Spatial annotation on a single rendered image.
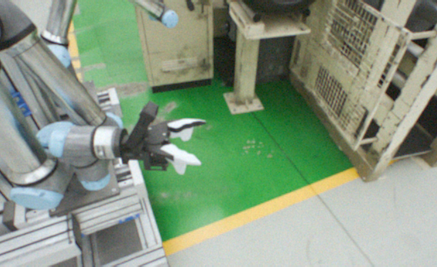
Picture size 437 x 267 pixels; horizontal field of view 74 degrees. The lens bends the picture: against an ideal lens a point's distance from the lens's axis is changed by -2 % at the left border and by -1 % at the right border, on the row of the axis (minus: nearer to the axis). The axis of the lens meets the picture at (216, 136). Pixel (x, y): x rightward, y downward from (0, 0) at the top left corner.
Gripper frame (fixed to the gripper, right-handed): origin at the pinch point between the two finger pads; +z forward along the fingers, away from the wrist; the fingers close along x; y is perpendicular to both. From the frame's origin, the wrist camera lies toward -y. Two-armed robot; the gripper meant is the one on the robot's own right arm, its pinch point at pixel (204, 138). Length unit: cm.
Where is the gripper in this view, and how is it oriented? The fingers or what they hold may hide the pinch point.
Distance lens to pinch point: 66.7
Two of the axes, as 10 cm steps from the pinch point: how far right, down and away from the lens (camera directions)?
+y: -0.1, 8.0, 6.0
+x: -0.4, 6.0, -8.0
